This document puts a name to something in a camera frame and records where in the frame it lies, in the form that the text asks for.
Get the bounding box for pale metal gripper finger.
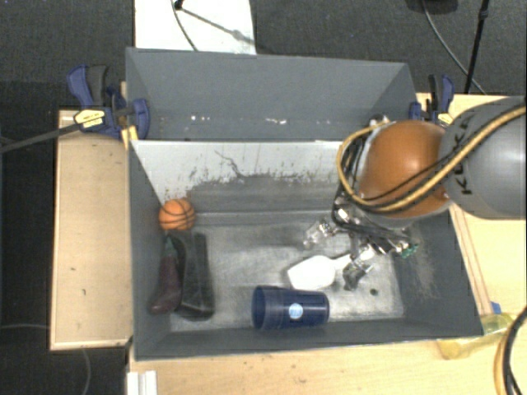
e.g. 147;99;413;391
342;262;375;291
347;241;371;269

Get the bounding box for white plastic bottle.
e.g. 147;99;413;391
286;253;352;292

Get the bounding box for clear glass thing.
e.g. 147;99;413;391
303;217;335;251

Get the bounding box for dark blue plastic cup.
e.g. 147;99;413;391
250;285;331;332

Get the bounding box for dark green flat block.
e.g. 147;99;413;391
175;232;217;320

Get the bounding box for grey metal bin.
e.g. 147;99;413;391
124;46;485;361

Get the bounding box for purple toy eggplant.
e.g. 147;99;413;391
147;234;186;316

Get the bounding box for orange toy basketball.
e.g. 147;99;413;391
158;197;197;232

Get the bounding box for pale wood board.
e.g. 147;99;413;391
49;109;135;351

